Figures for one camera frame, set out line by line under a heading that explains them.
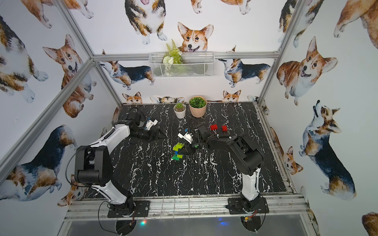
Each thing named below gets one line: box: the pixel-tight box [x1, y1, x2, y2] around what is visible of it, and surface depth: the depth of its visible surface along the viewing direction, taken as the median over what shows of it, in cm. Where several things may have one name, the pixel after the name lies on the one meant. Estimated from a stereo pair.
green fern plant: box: [162, 38, 184, 65], surface depth 85 cm
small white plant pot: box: [173, 102, 187, 119], surface depth 109 cm
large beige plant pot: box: [188, 95, 208, 118], surface depth 108 cm
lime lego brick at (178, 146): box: [172, 142, 185, 152], surface depth 86 cm
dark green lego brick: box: [171, 153, 180, 161], surface depth 87 cm
